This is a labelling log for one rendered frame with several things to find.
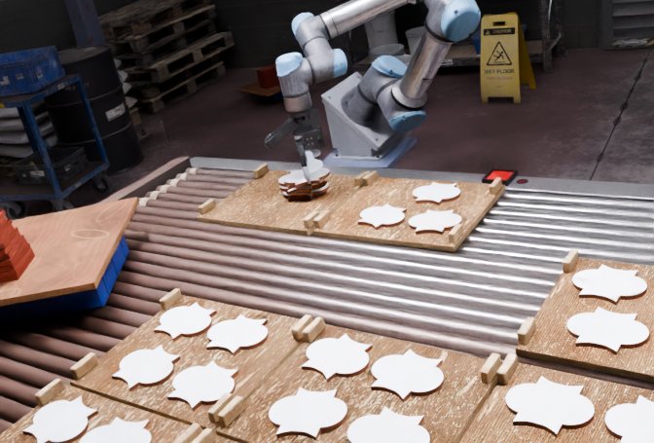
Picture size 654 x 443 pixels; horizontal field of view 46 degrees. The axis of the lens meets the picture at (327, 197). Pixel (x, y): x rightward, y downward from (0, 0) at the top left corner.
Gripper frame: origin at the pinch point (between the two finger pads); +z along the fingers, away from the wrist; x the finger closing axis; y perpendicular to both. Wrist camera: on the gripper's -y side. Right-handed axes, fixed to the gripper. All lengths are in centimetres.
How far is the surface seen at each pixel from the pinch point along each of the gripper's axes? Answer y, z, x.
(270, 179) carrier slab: -12.3, 6.8, 20.0
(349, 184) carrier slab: 12.0, 6.8, 2.7
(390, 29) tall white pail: 83, 62, 454
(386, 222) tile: 18.8, 5.7, -29.9
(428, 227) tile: 28.3, 5.6, -37.4
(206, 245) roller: -30.7, 8.7, -15.2
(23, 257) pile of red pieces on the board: -72, -6, -32
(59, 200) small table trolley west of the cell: -166, 82, 254
